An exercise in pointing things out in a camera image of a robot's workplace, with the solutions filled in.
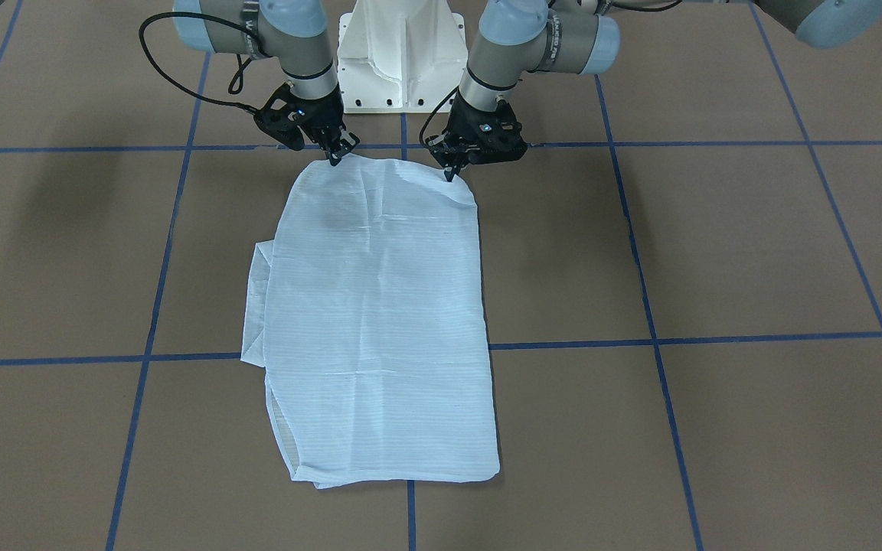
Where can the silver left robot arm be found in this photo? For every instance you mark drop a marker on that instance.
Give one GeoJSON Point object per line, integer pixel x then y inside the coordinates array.
{"type": "Point", "coordinates": [580, 37]}

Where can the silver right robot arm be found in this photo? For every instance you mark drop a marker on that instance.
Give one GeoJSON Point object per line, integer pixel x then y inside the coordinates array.
{"type": "Point", "coordinates": [295, 33]}

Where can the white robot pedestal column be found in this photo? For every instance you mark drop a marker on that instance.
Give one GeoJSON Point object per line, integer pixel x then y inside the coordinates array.
{"type": "Point", "coordinates": [399, 57]}

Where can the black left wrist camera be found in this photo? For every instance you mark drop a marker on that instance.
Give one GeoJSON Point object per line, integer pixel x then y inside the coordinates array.
{"type": "Point", "coordinates": [499, 136]}

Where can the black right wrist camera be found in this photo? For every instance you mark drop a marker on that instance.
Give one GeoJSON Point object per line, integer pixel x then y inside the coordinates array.
{"type": "Point", "coordinates": [278, 119]}

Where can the light blue button shirt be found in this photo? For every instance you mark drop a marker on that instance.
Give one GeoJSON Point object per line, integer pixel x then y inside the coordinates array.
{"type": "Point", "coordinates": [366, 312]}

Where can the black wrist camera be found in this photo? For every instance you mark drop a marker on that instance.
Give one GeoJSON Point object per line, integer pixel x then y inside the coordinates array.
{"type": "Point", "coordinates": [278, 119]}
{"type": "Point", "coordinates": [499, 136]}

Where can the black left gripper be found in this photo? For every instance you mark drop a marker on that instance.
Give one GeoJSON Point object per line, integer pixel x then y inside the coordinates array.
{"type": "Point", "coordinates": [462, 125]}

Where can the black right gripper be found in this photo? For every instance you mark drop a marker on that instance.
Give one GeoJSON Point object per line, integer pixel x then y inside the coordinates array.
{"type": "Point", "coordinates": [324, 117]}

